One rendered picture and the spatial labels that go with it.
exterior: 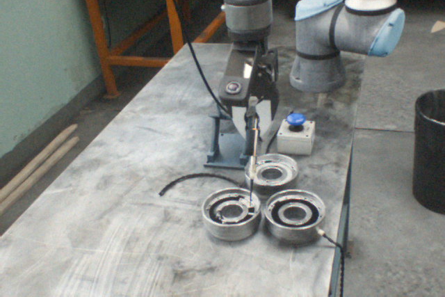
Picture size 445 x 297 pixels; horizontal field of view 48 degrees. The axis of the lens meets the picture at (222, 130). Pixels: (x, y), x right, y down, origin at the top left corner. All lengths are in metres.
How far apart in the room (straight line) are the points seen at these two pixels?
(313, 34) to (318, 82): 0.13
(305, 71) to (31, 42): 1.85
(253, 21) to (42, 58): 2.24
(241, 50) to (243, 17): 0.06
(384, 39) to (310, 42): 0.19
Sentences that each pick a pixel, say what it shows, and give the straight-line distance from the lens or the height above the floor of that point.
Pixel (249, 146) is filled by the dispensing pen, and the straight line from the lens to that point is 0.87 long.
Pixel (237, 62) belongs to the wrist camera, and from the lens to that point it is 0.79.
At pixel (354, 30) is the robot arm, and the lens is 1.22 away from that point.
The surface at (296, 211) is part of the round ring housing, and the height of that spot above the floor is 0.82.
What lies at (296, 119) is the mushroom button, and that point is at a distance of 1.05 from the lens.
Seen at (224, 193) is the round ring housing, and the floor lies 0.83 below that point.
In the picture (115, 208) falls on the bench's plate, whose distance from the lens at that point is 0.99.
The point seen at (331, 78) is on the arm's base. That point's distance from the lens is 1.34.
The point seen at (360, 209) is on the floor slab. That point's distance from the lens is 2.19.
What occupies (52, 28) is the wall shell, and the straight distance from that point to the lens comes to 3.00.
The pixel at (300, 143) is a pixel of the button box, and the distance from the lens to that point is 1.06.
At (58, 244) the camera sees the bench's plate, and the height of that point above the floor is 0.80.
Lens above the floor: 1.40
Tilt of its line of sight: 31 degrees down
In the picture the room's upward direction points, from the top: 6 degrees counter-clockwise
